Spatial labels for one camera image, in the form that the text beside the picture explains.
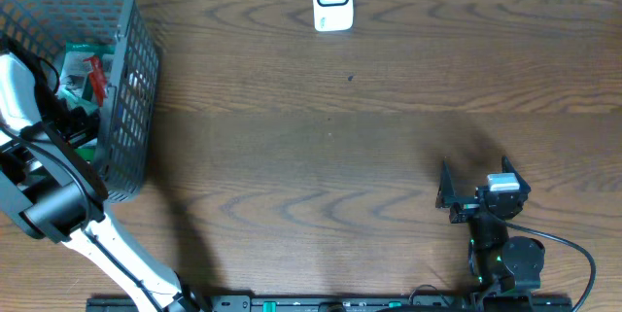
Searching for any green white 3M package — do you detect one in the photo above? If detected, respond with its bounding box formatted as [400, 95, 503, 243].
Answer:
[56, 42, 118, 153]

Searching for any red snack bar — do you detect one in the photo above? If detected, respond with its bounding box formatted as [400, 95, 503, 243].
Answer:
[85, 55, 107, 107]

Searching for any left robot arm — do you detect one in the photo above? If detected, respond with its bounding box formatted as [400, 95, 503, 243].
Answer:
[1, 35, 211, 311]

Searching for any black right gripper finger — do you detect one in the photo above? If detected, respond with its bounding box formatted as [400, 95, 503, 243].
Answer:
[435, 160, 457, 208]
[501, 156, 531, 193]

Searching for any grey plastic mesh basket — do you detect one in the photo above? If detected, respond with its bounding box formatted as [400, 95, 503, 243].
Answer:
[1, 0, 159, 202]

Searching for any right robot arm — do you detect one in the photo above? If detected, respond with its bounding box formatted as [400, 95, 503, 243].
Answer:
[435, 156, 545, 300]

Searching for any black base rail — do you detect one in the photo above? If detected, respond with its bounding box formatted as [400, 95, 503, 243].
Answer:
[86, 293, 574, 312]

